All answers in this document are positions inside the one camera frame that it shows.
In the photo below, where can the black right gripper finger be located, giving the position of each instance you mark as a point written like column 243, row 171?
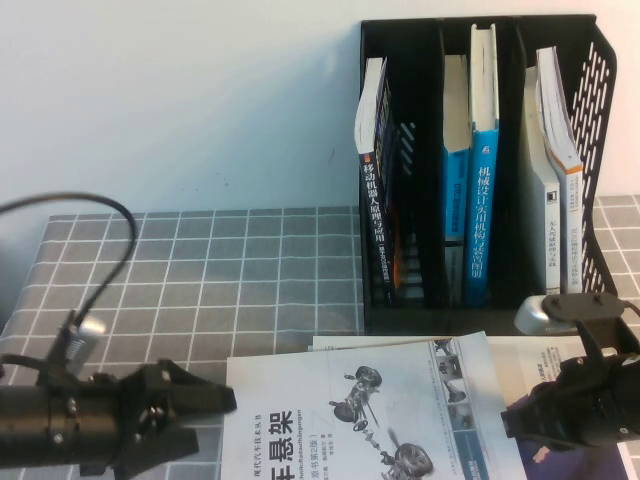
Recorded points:
column 525, row 422
column 545, row 394

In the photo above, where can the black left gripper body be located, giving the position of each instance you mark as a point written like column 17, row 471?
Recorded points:
column 142, row 410

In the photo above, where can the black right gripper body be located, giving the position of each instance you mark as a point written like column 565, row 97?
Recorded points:
column 595, row 400

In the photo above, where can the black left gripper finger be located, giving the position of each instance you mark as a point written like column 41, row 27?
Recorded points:
column 205, row 397
column 160, row 452

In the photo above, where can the white car suspension book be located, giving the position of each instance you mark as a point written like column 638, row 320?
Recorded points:
column 310, row 400

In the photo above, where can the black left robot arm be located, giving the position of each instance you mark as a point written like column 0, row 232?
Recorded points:
column 45, row 425

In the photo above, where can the white book black square logo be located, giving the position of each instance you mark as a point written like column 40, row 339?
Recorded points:
column 542, row 225

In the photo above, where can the white book orange band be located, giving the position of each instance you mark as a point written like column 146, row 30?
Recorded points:
column 574, row 225

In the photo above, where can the blue mechanical design book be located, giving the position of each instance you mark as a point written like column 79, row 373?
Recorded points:
column 482, row 200

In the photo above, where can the thin blue DTC book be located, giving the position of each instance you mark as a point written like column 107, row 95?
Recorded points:
column 456, row 200

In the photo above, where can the black mobile robot book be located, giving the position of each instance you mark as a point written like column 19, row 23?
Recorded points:
column 377, row 225

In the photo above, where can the black mesh book stand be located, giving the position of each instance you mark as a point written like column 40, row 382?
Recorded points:
column 505, row 150

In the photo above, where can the intelligent systems magazine with man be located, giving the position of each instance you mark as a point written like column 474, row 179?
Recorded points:
column 515, row 360

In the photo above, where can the grey grid tablecloth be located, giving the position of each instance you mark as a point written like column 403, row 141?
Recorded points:
column 225, row 275

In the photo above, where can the black right camera mount bracket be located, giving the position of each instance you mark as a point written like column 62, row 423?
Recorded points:
column 602, row 340

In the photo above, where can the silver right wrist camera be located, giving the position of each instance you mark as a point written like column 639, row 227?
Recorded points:
column 540, row 315

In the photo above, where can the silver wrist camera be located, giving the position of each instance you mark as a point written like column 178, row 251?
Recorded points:
column 85, row 335
column 540, row 315

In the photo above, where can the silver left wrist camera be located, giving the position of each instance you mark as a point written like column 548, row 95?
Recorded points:
column 85, row 335

